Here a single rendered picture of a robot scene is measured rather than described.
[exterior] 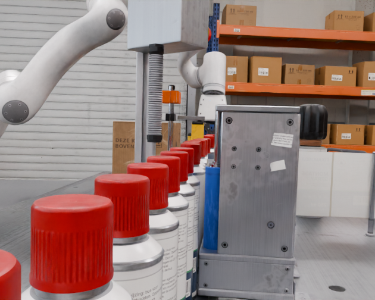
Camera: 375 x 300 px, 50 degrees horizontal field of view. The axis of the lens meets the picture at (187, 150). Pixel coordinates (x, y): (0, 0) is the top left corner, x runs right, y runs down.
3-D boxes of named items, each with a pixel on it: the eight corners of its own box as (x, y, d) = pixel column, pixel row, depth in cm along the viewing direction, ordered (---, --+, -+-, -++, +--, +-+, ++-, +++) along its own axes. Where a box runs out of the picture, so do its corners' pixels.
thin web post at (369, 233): (376, 237, 87) (381, 152, 86) (366, 236, 88) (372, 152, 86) (372, 234, 89) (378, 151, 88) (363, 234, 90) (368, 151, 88)
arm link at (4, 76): (-46, 134, 115) (12, 78, 114) (-42, 107, 130) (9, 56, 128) (-10, 156, 123) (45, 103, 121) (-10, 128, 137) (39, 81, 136)
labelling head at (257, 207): (294, 303, 53) (303, 109, 51) (197, 296, 54) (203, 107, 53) (281, 266, 67) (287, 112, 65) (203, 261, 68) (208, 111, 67)
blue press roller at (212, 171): (224, 280, 56) (228, 163, 55) (201, 278, 56) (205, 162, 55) (224, 271, 59) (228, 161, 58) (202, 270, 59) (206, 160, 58)
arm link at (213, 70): (195, 87, 144) (217, 81, 139) (197, 54, 148) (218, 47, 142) (208, 94, 151) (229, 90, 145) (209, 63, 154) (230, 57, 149)
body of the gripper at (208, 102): (198, 89, 141) (197, 119, 138) (227, 89, 140) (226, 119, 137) (199, 97, 148) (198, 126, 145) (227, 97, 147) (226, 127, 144)
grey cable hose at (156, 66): (161, 143, 85) (163, 43, 84) (144, 142, 86) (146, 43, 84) (163, 141, 89) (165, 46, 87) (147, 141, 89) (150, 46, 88)
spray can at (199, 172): (201, 272, 64) (205, 144, 62) (169, 270, 64) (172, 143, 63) (203, 261, 69) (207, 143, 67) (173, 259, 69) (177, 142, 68)
